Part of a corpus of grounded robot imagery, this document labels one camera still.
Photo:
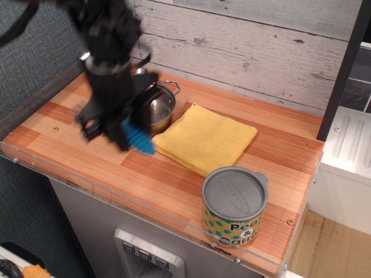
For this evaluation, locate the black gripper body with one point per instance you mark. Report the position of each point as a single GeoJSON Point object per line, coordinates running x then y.
{"type": "Point", "coordinates": [112, 88]}

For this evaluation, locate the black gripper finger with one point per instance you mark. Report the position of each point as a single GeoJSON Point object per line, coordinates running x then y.
{"type": "Point", "coordinates": [116, 134]}
{"type": "Point", "coordinates": [141, 114]}

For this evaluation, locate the blue handled fork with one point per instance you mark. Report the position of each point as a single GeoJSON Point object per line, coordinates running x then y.
{"type": "Point", "coordinates": [138, 138]}

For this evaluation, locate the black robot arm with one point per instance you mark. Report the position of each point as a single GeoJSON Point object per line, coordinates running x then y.
{"type": "Point", "coordinates": [110, 31]}

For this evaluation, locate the yellow folded cloth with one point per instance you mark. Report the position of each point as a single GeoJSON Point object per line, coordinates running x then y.
{"type": "Point", "coordinates": [204, 141]}

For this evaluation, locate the stainless steel pot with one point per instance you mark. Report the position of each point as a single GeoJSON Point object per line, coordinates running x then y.
{"type": "Point", "coordinates": [162, 106]}

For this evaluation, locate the grey dispenser panel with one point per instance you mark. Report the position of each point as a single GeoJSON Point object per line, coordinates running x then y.
{"type": "Point", "coordinates": [140, 258]}

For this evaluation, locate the peas and carrots can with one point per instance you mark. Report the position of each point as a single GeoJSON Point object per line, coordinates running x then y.
{"type": "Point", "coordinates": [234, 200]}

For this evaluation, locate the orange black object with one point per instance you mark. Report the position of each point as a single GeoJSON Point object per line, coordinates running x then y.
{"type": "Point", "coordinates": [18, 262]}

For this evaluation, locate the white toy sink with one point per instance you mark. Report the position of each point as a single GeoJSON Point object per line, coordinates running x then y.
{"type": "Point", "coordinates": [340, 190]}

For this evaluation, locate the red handled spoon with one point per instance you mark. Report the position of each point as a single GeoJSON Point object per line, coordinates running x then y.
{"type": "Point", "coordinates": [140, 71]}

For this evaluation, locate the dark right post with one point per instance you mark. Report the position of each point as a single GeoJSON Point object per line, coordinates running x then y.
{"type": "Point", "coordinates": [351, 52]}

